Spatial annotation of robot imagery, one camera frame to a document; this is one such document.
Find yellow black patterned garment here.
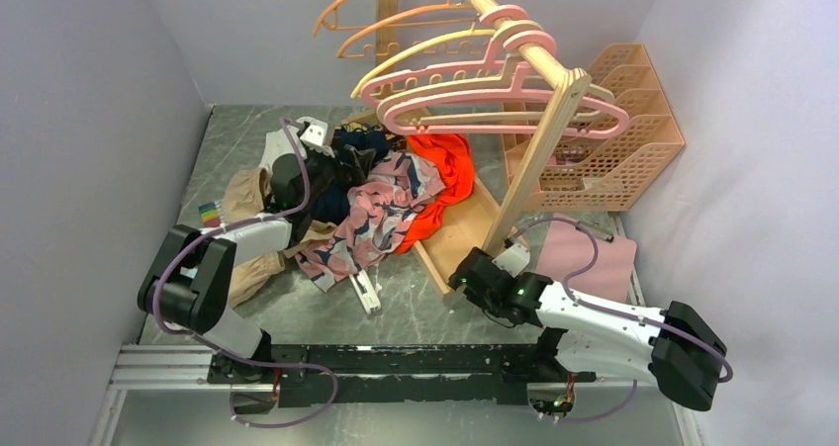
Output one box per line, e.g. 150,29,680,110
339,122,389,135

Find white garment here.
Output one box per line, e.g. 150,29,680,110
259,126,307,173

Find yellow hanger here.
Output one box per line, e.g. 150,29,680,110
350,29,494,99

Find pink patterned shorts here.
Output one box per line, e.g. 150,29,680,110
296,151,445,292

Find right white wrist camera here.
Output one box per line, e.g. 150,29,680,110
492,242,530,278

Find orange shorts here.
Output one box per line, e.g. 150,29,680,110
393,134,477,255

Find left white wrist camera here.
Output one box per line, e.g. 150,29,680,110
297,117,334,157

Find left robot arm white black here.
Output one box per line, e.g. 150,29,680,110
137,150,369,383

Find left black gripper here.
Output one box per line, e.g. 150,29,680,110
300,137,377,211

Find peach plastic file organizer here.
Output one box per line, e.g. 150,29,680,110
525,43,686,212

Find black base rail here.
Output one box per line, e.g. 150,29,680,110
111,343,598,408

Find wooden clothes rack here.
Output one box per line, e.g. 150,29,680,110
340,0,594,297

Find beige shorts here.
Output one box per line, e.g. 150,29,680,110
219,167,338,308

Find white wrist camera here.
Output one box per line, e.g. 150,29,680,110
492,242,530,278
297,117,334,157

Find navy blue shorts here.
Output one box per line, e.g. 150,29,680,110
310,124,391,224

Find front orange hanger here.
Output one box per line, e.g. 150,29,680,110
335,3,476,58

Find front pink hanger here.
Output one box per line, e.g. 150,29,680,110
375,30,630,139

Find white plastic clip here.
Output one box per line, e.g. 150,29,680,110
349,270,382,315

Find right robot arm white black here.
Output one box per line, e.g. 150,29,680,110
447,248,733,411

